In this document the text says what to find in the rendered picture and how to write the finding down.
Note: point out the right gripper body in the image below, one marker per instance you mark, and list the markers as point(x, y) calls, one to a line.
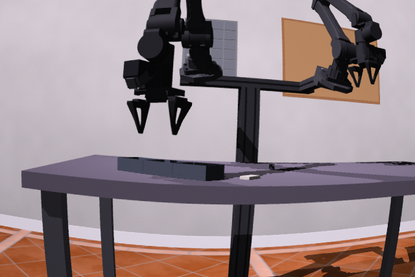
point(159, 94)

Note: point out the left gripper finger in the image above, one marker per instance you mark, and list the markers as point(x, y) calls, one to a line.
point(355, 69)
point(377, 68)

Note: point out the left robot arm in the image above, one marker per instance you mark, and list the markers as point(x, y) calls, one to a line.
point(368, 31)

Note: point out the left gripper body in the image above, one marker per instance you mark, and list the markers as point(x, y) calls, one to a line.
point(362, 55)

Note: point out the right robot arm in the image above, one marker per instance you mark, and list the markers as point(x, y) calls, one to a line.
point(154, 45)

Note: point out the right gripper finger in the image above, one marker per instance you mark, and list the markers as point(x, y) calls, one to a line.
point(174, 104)
point(144, 106)

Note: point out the dark grey three-compartment bin rack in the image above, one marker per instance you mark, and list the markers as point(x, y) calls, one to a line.
point(171, 168)

